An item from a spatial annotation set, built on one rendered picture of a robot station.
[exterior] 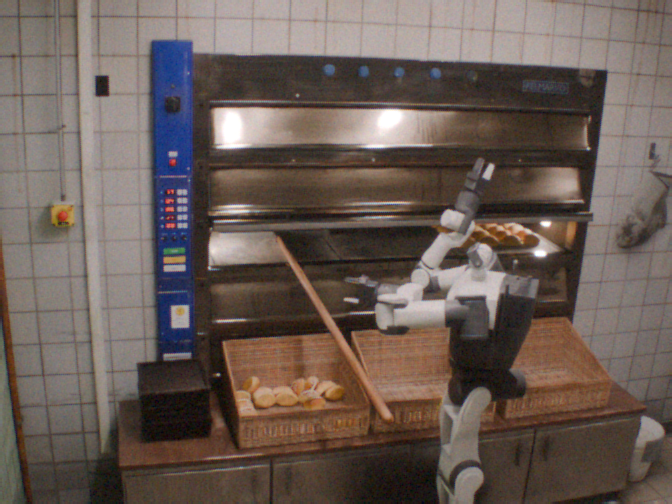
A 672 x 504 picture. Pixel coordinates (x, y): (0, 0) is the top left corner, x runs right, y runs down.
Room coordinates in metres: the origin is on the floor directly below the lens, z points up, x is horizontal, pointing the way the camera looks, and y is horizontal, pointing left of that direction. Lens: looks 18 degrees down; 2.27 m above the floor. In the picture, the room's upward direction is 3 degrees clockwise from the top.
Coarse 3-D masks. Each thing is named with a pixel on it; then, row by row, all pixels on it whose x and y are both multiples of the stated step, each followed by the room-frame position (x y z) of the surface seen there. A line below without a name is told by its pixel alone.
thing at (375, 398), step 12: (276, 240) 3.48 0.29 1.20; (288, 252) 3.26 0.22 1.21; (300, 276) 2.96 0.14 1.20; (312, 288) 2.82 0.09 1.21; (312, 300) 2.72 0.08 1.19; (324, 312) 2.58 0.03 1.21; (336, 336) 2.38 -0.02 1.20; (348, 348) 2.28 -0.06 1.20; (348, 360) 2.22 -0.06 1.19; (360, 372) 2.11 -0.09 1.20; (372, 384) 2.04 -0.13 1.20; (372, 396) 1.97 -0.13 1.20; (384, 408) 1.89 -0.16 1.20; (384, 420) 1.85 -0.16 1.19
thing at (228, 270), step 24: (240, 264) 3.15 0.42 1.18; (264, 264) 3.16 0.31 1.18; (288, 264) 3.18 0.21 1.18; (312, 264) 3.20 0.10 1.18; (336, 264) 3.22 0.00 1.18; (360, 264) 3.25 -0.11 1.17; (384, 264) 3.28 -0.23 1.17; (408, 264) 3.31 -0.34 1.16; (456, 264) 3.38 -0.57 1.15; (504, 264) 3.45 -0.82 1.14
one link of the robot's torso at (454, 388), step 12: (456, 372) 2.44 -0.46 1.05; (468, 372) 2.39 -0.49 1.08; (480, 372) 2.40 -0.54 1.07; (492, 372) 2.42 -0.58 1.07; (504, 372) 2.43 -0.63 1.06; (516, 372) 2.51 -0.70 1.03; (456, 384) 2.43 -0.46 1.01; (504, 384) 2.43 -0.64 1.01; (516, 384) 2.45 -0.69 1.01; (456, 396) 2.42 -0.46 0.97; (504, 396) 2.45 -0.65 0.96; (516, 396) 2.47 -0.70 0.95
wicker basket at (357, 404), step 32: (224, 352) 2.97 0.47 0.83; (256, 352) 3.07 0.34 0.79; (320, 352) 3.15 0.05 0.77; (224, 384) 2.99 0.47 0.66; (288, 384) 3.07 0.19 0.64; (352, 384) 2.97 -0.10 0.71; (256, 416) 2.61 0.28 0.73; (288, 416) 2.66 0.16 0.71; (320, 416) 2.69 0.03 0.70; (352, 416) 2.73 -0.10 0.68
